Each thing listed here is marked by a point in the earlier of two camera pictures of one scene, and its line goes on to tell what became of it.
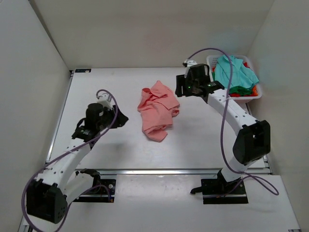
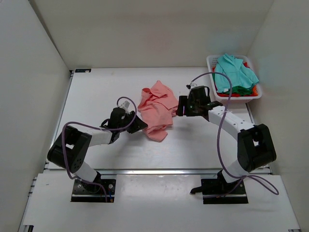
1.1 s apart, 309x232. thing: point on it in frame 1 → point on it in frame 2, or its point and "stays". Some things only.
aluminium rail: [172, 171] stays
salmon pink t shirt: [158, 106] stays
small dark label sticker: [82, 70] stays
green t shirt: [243, 91] stays
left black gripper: [120, 119] → [138, 124]
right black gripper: [180, 81] → [184, 100]
